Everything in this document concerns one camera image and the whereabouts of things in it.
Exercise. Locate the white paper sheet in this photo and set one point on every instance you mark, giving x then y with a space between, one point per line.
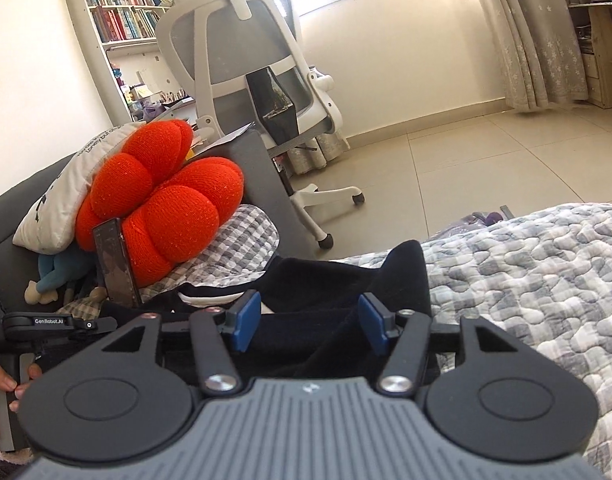
231 137

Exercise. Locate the grey checked pillow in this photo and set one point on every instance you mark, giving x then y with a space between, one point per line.
246 240

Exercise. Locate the row of colourful books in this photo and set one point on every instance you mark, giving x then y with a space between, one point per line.
121 25

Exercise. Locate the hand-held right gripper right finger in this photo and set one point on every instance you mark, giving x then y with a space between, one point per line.
373 325

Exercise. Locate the grey bedside cabinet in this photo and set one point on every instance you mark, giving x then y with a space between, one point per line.
256 180

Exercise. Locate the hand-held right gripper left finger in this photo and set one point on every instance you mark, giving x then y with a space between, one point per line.
247 322

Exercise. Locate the white bookshelf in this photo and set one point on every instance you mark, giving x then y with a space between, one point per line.
96 75

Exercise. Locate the white printed pillow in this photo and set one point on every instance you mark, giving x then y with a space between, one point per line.
51 210

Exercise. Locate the cream bear print sweatshirt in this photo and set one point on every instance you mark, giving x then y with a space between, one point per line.
336 280

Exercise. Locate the purple patterned cloth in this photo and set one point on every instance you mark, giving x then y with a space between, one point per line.
471 220

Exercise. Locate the white mesh office chair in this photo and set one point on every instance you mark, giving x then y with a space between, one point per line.
226 35

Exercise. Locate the orange pumpkin cushion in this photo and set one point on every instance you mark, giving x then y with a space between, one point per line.
176 210

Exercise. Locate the grey starred curtain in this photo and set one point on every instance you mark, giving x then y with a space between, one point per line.
536 50
311 157

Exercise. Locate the black smartphone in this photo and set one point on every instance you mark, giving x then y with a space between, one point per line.
118 265

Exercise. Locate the person's left forearm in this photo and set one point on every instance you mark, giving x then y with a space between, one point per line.
1 462

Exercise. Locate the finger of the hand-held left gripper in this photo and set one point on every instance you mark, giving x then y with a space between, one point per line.
46 322

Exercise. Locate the grey white patterned quilt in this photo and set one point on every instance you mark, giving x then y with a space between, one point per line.
536 285

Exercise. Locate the blue plush toy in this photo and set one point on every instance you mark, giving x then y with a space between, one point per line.
61 275

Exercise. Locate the wooden shelf desk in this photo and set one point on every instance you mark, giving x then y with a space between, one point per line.
606 70

